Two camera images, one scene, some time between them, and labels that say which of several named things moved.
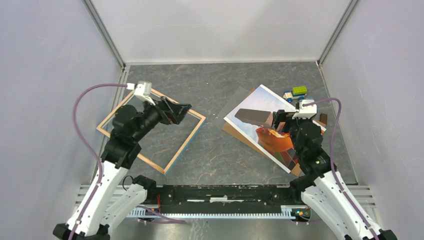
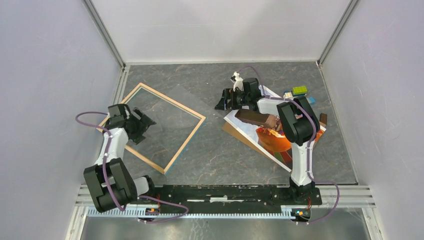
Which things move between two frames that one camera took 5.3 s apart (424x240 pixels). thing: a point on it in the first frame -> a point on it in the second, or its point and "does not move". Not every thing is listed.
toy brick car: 297,92 does not move
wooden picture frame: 180,152 does not move
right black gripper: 284,118 -> 226,99
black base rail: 225,199 does not move
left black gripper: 166,110 -> 139,125
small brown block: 323,118 does not move
